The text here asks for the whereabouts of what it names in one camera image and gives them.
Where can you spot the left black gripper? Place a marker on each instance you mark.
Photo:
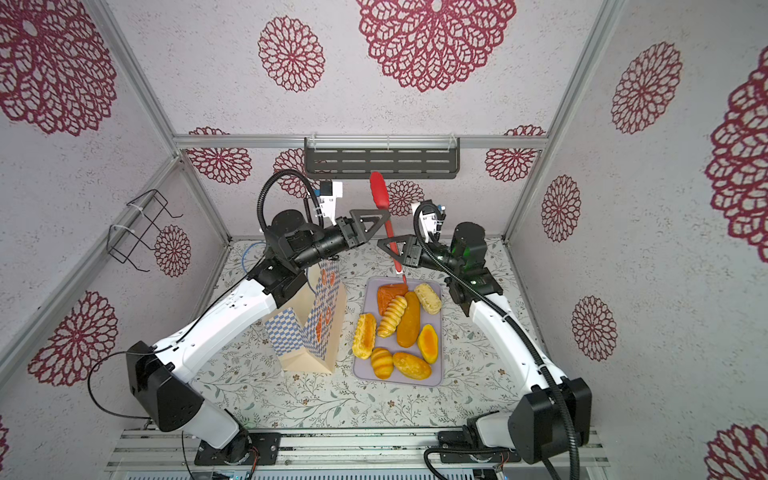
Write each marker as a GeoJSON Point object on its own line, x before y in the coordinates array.
{"type": "Point", "coordinates": [348, 230]}

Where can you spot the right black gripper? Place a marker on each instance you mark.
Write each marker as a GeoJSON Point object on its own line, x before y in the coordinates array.
{"type": "Point", "coordinates": [411, 256]}

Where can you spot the red silicone steel tongs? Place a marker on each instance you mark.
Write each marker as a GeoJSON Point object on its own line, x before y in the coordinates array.
{"type": "Point", "coordinates": [381, 199]}

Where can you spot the spiral striped fake bread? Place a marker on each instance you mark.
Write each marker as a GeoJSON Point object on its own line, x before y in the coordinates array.
{"type": "Point", "coordinates": [392, 316]}

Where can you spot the long brown fake loaf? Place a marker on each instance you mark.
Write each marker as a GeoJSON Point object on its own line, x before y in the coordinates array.
{"type": "Point", "coordinates": [410, 325]}

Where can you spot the yellow braided fake bread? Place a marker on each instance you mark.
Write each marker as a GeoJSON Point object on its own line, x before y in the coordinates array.
{"type": "Point", "coordinates": [364, 337]}

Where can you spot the checkered paper bread bag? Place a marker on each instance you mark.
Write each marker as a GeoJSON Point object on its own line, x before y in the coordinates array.
{"type": "Point", "coordinates": [303, 336]}

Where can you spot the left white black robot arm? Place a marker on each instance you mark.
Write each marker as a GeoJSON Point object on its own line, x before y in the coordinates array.
{"type": "Point", "coordinates": [160, 374]}

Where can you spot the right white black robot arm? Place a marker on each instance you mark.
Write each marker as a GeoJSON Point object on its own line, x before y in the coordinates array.
{"type": "Point", "coordinates": [552, 415]}

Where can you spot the orange croissant fake bread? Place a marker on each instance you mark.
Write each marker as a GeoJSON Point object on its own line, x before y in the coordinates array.
{"type": "Point", "coordinates": [386, 293]}

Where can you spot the pale cream fake bun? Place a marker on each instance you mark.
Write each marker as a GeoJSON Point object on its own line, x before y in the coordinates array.
{"type": "Point", "coordinates": [430, 301]}

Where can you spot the yellow orange oval bread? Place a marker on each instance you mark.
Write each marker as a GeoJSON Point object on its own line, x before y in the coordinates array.
{"type": "Point", "coordinates": [428, 344]}

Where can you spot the small striped fake croissant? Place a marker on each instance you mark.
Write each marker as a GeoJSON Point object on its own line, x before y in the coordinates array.
{"type": "Point", "coordinates": [382, 363]}

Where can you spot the golden oval fake roll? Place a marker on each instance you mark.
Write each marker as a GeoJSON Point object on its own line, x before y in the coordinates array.
{"type": "Point", "coordinates": [411, 366]}

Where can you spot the grey metal wall shelf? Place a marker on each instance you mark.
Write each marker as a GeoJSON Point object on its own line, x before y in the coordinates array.
{"type": "Point", "coordinates": [393, 159]}

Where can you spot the black wire wall rack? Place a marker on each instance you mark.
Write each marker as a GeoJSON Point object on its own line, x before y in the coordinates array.
{"type": "Point", "coordinates": [126, 236]}

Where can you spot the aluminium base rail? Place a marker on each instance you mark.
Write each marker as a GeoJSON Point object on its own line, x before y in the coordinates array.
{"type": "Point", "coordinates": [283, 449]}

